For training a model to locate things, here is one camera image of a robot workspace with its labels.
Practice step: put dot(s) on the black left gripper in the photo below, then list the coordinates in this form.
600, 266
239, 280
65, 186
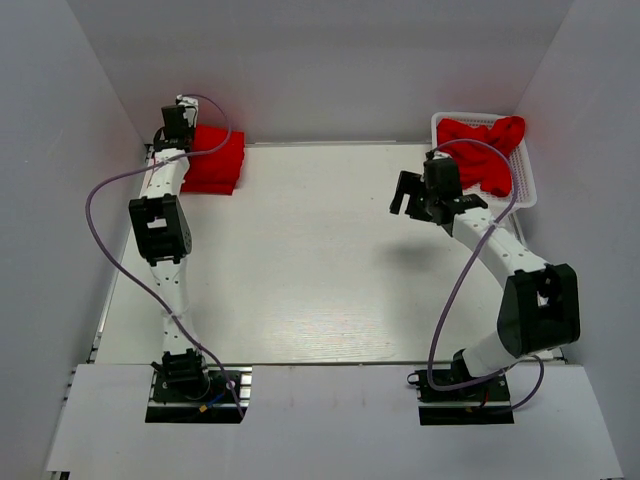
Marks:
191, 130

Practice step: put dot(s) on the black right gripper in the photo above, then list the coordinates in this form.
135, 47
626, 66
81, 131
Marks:
408, 183

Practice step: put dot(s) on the red t-shirt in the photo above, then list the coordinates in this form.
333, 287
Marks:
218, 149
211, 180

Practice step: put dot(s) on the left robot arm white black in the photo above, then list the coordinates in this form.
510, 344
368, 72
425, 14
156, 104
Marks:
164, 240

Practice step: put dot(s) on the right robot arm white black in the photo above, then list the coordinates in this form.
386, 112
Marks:
539, 308

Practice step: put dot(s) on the crumpled red t-shirts in basket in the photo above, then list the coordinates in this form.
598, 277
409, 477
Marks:
478, 164

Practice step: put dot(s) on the white plastic basket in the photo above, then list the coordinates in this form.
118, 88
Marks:
523, 187

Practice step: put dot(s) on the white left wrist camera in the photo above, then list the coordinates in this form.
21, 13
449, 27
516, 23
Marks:
190, 105

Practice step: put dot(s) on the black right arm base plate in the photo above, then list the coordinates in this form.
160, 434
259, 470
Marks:
485, 404

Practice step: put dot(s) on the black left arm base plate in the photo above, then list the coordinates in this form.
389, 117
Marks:
216, 402

